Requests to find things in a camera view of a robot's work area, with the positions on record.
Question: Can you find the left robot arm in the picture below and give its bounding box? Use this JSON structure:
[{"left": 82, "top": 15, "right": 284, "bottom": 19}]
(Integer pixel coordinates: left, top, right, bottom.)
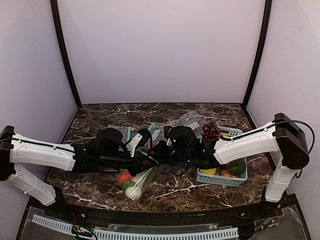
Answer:
[{"left": 0, "top": 125, "right": 158, "bottom": 206}]

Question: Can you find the black right frame post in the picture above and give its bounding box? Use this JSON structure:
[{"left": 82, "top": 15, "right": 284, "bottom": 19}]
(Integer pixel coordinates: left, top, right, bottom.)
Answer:
[{"left": 241, "top": 0, "right": 273, "bottom": 109}]

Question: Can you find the yellow lemon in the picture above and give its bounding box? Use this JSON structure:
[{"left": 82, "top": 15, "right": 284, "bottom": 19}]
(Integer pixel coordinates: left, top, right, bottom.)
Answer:
[{"left": 199, "top": 168, "right": 217, "bottom": 175}]

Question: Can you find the black frame post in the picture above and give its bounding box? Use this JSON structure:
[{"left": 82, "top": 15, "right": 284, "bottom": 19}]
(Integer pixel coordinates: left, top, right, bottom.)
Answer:
[
  {"left": 241, "top": 0, "right": 273, "bottom": 109},
  {"left": 50, "top": 0, "right": 82, "bottom": 109}
]

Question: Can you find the white slotted cable duct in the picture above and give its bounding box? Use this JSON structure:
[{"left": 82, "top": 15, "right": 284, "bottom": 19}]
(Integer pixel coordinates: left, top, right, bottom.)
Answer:
[{"left": 32, "top": 214, "right": 240, "bottom": 240}]

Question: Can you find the clear zip bag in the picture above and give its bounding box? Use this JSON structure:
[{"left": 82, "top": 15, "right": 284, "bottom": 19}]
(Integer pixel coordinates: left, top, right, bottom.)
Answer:
[
  {"left": 148, "top": 122, "right": 165, "bottom": 145},
  {"left": 116, "top": 126, "right": 132, "bottom": 147},
  {"left": 173, "top": 110, "right": 208, "bottom": 131},
  {"left": 117, "top": 167, "right": 156, "bottom": 201}
]

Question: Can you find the purple grape bunch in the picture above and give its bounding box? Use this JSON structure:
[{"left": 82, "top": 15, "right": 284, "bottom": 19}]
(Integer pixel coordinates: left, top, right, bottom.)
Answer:
[{"left": 201, "top": 123, "right": 221, "bottom": 142}]

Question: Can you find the light blue plastic basket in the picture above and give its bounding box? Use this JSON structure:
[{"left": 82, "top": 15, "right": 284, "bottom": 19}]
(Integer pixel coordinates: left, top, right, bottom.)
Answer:
[{"left": 196, "top": 127, "right": 249, "bottom": 188}]

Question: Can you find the green avocado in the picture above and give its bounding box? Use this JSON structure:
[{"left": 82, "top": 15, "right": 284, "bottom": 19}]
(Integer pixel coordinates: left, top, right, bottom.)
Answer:
[{"left": 229, "top": 158, "right": 247, "bottom": 176}]

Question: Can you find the black left frame post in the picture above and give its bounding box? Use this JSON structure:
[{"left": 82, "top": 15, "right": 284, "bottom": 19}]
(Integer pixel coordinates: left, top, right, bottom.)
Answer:
[{"left": 50, "top": 0, "right": 82, "bottom": 109}]

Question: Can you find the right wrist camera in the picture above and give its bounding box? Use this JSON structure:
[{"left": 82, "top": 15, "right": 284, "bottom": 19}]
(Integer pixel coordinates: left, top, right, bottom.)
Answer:
[{"left": 163, "top": 125, "right": 175, "bottom": 146}]

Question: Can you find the green white bok choy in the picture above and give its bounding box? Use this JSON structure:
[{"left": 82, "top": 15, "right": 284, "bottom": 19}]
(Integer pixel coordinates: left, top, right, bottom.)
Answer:
[{"left": 121, "top": 175, "right": 147, "bottom": 201}]

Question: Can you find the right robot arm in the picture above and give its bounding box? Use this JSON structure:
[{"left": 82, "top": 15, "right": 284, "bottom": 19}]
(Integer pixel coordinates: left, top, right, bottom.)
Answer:
[{"left": 151, "top": 113, "right": 314, "bottom": 203}]

